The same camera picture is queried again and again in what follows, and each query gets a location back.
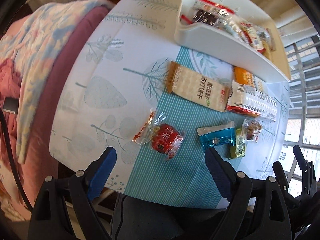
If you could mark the orange and white snack packet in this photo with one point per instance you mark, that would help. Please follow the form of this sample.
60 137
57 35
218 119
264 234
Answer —
243 76

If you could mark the green snack packet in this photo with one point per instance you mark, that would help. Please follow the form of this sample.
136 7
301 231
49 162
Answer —
237 147

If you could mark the red round snack clear wrapper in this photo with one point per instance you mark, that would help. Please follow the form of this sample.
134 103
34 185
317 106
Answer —
165 140

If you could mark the white table frame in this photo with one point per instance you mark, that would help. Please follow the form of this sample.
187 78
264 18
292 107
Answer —
106 195

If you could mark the leaf print tablecloth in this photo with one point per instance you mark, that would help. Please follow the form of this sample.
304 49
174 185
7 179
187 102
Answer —
105 62

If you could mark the white curtain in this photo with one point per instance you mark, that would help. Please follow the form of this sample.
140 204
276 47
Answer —
287 10

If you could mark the pale blue snack packet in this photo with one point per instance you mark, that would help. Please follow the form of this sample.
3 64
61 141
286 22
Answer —
231 27

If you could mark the cream biscuit packet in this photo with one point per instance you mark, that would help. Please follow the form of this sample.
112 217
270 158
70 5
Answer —
195 87

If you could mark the person's grey trousers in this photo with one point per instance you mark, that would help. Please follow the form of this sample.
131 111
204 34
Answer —
150 220

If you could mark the red and white biscuit packet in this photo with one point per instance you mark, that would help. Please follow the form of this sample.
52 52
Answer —
250 100

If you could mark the clear nut snack packet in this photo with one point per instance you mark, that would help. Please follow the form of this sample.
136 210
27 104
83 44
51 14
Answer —
252 128

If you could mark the small red white packet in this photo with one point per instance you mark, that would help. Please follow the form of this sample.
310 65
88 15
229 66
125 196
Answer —
251 35

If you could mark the pastel floral blanket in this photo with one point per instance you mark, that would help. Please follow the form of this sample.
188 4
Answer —
45 37

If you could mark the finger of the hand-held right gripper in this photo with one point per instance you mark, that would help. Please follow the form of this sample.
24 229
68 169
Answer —
280 172
298 155

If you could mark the white plastic basket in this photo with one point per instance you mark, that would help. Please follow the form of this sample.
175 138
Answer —
225 52

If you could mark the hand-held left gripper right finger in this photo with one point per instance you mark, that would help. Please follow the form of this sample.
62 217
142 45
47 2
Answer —
220 172

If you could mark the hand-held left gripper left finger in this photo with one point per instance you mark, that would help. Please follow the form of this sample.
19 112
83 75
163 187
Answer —
102 172

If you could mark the steel window bars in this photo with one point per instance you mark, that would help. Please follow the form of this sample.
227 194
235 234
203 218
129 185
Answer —
302 85

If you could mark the pink floral quilt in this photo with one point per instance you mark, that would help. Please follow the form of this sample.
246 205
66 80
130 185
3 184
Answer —
10 80

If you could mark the small black box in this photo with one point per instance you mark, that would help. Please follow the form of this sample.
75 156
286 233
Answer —
10 104

